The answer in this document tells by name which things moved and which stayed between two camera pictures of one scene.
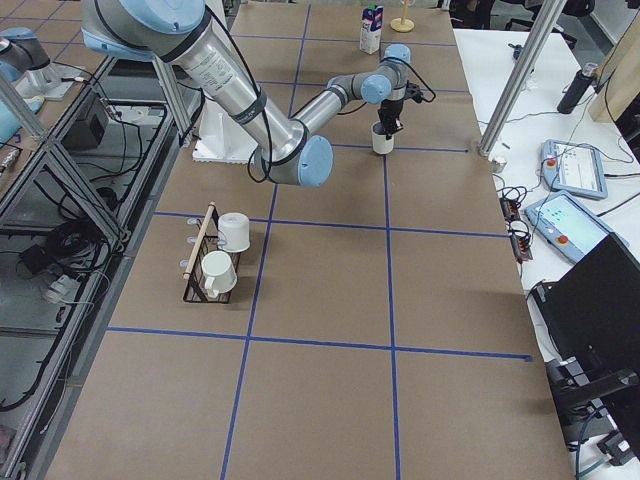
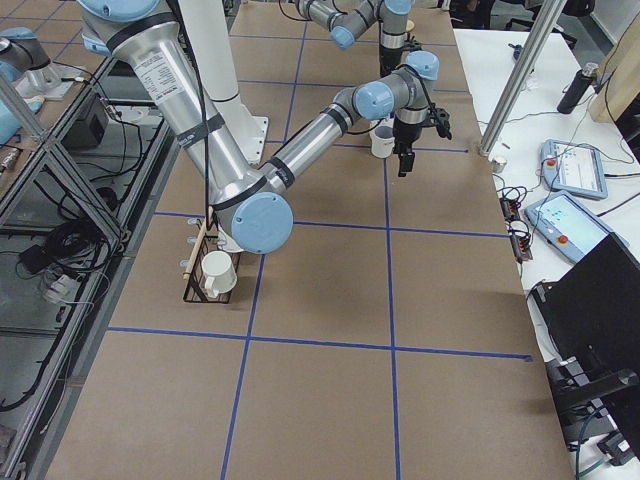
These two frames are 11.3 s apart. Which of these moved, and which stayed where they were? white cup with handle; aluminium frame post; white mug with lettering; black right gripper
Moved: black right gripper
Stayed: white mug with lettering; aluminium frame post; white cup with handle
